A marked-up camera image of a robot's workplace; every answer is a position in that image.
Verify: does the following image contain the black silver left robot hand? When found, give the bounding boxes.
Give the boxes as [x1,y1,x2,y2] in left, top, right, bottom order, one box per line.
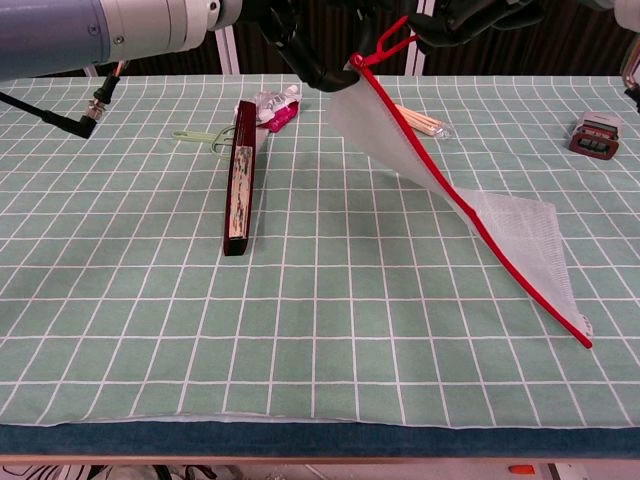
[242,0,361,92]

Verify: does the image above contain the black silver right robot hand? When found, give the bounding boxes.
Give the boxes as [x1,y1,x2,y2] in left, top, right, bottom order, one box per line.
[407,0,546,54]

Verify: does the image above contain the white mesh bag red trim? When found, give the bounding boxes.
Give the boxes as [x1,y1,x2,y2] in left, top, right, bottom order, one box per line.
[327,15,595,350]

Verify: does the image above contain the silver pink spout pouch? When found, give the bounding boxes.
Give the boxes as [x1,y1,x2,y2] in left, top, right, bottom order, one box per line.
[252,85,304,134]

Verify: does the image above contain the bundle of wooden sticks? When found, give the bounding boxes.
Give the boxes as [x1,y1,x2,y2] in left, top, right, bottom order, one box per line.
[392,103,455,141]

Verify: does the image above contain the pale green plastic clip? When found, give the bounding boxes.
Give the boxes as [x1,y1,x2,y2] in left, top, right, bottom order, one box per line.
[172,124,236,157]

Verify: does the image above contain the long dark red fan box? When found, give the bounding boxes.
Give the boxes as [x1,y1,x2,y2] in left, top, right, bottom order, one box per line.
[223,99,258,258]

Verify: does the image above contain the grey date stamp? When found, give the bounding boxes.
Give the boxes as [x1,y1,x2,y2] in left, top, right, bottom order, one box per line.
[568,111,622,160]

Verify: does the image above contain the green white grid tablecloth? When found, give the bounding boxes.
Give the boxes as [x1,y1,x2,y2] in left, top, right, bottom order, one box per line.
[0,74,640,431]

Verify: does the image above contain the dark blue table cover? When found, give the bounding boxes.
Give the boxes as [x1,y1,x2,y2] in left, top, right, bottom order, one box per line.
[0,421,640,459]

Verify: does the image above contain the orange cable with connector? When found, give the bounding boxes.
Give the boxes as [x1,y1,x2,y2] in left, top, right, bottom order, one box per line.
[619,39,640,109]

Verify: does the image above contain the black cable with metal connector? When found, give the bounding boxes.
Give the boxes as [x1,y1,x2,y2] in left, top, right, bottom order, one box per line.
[0,59,131,140]

